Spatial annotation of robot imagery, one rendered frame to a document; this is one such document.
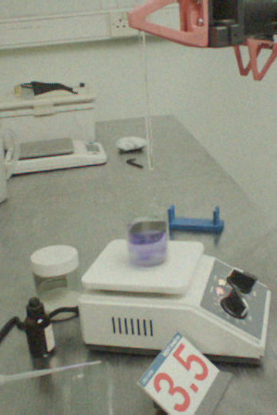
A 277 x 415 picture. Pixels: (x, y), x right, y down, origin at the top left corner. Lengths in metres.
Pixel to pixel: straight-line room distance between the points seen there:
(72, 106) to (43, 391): 1.16
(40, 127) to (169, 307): 1.15
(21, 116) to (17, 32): 0.40
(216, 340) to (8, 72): 1.58
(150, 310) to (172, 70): 1.52
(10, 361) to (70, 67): 1.48
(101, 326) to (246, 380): 0.16
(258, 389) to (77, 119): 1.21
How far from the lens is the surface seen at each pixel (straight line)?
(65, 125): 1.67
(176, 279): 0.59
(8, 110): 1.68
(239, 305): 0.60
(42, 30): 1.97
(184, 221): 0.97
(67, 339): 0.68
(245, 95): 2.11
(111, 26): 1.95
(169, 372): 0.56
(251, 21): 0.61
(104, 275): 0.62
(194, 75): 2.06
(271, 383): 0.59
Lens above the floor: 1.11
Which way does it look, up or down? 19 degrees down
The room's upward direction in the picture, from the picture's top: 5 degrees counter-clockwise
